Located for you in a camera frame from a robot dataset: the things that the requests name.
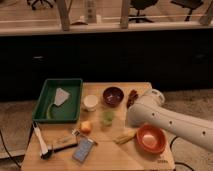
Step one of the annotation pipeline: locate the black cable on floor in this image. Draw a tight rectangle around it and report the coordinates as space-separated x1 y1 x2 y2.
169 135 196 171

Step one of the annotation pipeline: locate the green translucent cup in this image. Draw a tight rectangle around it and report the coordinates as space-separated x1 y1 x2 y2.
101 110 115 126

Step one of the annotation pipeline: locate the yellow banana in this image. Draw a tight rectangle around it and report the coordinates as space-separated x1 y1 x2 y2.
114 130 136 144

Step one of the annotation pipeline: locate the white handled brush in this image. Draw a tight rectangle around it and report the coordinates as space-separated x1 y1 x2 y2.
33 122 48 159

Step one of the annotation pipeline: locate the orange apple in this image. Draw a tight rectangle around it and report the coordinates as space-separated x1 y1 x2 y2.
80 121 92 134

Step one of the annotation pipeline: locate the white egg in bowl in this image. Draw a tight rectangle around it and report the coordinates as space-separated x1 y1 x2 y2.
142 135 157 148

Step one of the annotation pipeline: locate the green plastic tray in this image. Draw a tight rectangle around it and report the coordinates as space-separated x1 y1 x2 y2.
32 78 83 124

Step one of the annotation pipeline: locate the small metal utensil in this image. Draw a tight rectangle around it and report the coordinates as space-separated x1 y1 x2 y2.
72 129 98 145

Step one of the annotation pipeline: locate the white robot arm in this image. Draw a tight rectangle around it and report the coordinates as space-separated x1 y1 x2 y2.
126 89 213 152

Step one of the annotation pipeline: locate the purple bowl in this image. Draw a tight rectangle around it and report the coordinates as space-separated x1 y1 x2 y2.
103 87 124 107

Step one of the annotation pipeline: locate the black handled tool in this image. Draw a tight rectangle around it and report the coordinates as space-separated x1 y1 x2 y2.
40 143 78 160

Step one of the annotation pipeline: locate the blue sponge block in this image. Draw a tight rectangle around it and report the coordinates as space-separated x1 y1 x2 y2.
72 138 94 163

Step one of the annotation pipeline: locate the green vegetable in tray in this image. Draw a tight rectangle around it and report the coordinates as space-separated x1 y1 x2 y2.
46 103 54 119

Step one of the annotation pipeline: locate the white cup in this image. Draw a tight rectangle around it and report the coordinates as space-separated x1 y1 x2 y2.
83 95 98 112

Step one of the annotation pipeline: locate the orange bowl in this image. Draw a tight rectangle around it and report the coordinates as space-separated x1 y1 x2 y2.
136 124 166 154

